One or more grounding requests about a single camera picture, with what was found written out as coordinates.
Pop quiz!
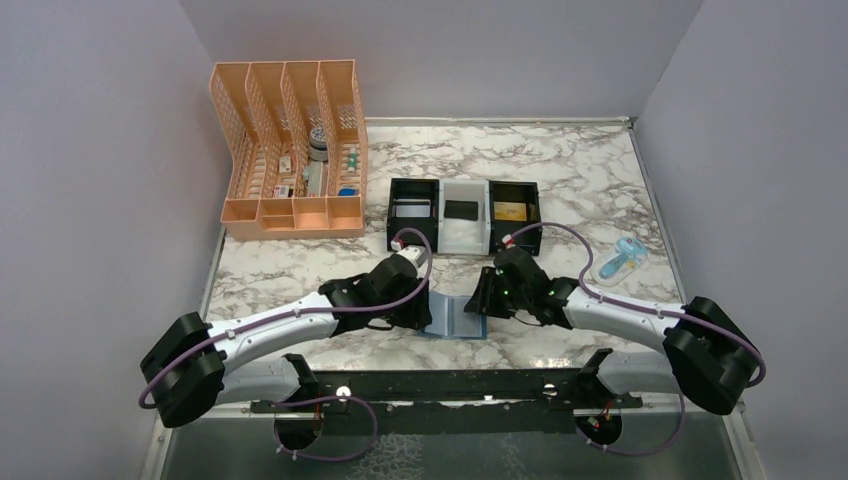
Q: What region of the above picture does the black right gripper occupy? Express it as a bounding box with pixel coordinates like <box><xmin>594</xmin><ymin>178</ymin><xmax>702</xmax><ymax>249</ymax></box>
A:
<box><xmin>464</xmin><ymin>265</ymin><xmax>531</xmax><ymax>318</ymax></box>

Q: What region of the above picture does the silver crest card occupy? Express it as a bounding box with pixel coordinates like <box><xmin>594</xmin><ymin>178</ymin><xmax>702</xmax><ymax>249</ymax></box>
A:
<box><xmin>392</xmin><ymin>199</ymin><xmax>432</xmax><ymax>218</ymax></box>

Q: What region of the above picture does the blue card holder wallet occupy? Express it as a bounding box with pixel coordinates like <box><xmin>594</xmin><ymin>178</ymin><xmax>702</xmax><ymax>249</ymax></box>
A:
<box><xmin>418</xmin><ymin>291</ymin><xmax>487</xmax><ymax>340</ymax></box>

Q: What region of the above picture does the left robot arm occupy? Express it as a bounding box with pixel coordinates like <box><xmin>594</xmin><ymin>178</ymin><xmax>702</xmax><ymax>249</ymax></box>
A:
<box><xmin>138</xmin><ymin>246</ymin><xmax>433</xmax><ymax>428</ymax></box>

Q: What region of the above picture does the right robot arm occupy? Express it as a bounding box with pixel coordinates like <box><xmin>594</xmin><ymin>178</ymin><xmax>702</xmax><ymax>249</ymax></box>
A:
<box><xmin>464</xmin><ymin>248</ymin><xmax>763</xmax><ymax>415</ymax></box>

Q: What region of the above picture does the white middle card tray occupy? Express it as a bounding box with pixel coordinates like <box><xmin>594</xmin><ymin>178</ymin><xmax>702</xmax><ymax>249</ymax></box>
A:
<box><xmin>437</xmin><ymin>179</ymin><xmax>491</xmax><ymax>255</ymax></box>

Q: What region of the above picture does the gold card in right tray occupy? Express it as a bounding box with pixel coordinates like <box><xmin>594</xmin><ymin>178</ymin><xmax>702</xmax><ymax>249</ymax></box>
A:
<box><xmin>493</xmin><ymin>202</ymin><xmax>529</xmax><ymax>222</ymax></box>

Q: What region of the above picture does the black left card tray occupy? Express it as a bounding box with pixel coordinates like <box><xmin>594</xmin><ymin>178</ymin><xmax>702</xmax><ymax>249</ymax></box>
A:
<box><xmin>386</xmin><ymin>178</ymin><xmax>440</xmax><ymax>253</ymax></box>

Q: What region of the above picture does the black card in middle tray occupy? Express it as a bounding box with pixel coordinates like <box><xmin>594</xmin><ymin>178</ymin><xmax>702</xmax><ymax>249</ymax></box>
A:
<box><xmin>443</xmin><ymin>200</ymin><xmax>479</xmax><ymax>222</ymax></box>

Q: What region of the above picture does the light blue tape dispenser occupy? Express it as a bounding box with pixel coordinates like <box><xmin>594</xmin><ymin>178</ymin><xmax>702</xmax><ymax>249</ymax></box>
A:
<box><xmin>592</xmin><ymin>236</ymin><xmax>648</xmax><ymax>287</ymax></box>

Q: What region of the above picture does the white red labelled box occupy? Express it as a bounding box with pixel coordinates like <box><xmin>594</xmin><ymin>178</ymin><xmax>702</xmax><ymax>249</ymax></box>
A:
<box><xmin>273</xmin><ymin>184</ymin><xmax>292</xmax><ymax>198</ymax></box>

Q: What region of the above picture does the orange plastic desk organizer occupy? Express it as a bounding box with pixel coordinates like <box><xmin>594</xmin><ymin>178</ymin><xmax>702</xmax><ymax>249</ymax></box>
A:
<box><xmin>209</xmin><ymin>59</ymin><xmax>369</xmax><ymax>241</ymax></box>

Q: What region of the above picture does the round tin in organizer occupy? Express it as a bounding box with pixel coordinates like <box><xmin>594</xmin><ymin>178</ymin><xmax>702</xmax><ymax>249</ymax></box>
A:
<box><xmin>308</xmin><ymin>126</ymin><xmax>328</xmax><ymax>162</ymax></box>

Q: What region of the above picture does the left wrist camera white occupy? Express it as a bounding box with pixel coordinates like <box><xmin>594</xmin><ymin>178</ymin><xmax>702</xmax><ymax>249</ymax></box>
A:
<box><xmin>390</xmin><ymin>240</ymin><xmax>428</xmax><ymax>269</ymax></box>

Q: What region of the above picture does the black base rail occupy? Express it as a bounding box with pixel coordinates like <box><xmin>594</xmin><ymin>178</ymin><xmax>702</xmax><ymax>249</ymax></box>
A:
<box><xmin>259</xmin><ymin>368</ymin><xmax>642</xmax><ymax>411</ymax></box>

